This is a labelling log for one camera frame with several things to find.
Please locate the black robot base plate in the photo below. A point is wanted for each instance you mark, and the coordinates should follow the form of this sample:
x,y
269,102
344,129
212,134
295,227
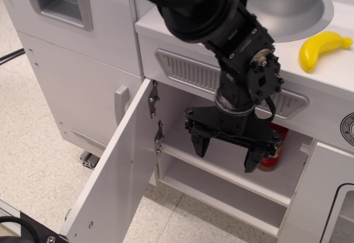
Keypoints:
x,y
30,231

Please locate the aluminium base frame rail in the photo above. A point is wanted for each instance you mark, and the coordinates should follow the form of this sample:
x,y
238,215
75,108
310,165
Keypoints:
x,y
10,228

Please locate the white toy fridge cabinet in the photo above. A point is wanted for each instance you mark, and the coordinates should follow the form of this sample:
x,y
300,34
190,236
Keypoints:
x,y
78,71

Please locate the silver toy sink basin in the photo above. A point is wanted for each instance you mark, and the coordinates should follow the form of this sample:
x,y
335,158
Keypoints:
x,y
290,20

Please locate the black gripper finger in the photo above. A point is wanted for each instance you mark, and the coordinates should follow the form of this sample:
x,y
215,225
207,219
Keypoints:
x,y
253,158
200,140

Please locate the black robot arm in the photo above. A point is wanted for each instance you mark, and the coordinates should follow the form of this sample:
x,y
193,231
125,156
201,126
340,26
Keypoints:
x,y
249,74

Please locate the silver fridge emblem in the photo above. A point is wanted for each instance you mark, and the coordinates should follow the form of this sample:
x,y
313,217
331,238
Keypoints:
x,y
90,140

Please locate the upper metal door hinge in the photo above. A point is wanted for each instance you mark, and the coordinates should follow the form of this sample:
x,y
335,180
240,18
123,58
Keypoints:
x,y
153,98

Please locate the black round oven dial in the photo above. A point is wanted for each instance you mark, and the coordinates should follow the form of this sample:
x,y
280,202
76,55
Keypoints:
x,y
346,128

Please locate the metal door hinge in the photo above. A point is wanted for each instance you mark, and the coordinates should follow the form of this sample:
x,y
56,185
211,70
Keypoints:
x,y
158,138
153,98

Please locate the red spice jar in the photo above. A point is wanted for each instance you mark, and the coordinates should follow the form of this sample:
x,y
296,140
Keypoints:
x,y
270,163

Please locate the grey vent panel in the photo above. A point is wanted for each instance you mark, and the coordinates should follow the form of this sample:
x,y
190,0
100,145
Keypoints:
x,y
205,77

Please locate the white oven door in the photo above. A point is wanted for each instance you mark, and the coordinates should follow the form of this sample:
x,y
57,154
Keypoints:
x,y
327,180

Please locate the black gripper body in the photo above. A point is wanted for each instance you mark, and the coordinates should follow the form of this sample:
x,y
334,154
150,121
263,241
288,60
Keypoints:
x,y
245,131

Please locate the silver fridge door handle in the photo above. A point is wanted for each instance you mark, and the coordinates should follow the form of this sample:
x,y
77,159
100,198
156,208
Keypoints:
x,y
121,99

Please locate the lower metal door hinge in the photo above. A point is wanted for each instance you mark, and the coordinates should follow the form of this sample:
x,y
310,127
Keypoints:
x,y
158,138

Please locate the yellow toy banana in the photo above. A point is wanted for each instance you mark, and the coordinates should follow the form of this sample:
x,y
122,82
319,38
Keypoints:
x,y
318,44

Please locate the white cabinet door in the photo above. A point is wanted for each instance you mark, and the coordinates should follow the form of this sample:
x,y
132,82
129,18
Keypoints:
x,y
109,200

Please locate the aluminium extrusion rail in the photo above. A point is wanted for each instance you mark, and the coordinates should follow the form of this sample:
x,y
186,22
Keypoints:
x,y
89,160

